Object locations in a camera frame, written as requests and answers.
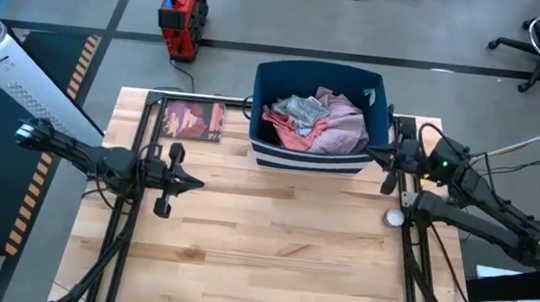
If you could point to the white tower fan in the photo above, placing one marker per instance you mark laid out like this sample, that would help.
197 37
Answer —
30 90

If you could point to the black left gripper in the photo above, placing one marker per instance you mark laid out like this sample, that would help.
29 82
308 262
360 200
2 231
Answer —
166 180

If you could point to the pale blue-grey garment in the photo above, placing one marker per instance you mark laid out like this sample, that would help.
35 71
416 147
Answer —
304 109

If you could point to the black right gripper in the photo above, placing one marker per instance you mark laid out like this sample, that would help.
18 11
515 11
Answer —
410 158

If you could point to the black flat beam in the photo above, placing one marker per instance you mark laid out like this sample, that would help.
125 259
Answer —
522 284

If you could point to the navy white striped fabric bin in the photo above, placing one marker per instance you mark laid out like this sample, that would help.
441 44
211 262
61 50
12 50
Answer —
309 160

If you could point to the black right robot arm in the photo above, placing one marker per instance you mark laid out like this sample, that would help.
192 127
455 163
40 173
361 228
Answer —
495 205

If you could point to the lilac knit sweater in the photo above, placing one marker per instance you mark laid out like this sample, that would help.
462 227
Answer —
347 129

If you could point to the white round puck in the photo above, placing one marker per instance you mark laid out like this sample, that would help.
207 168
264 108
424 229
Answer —
394 218

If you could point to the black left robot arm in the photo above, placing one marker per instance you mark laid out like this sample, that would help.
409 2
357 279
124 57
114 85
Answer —
78 156

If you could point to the pink maroon striped garment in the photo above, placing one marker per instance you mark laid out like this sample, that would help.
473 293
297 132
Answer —
287 130

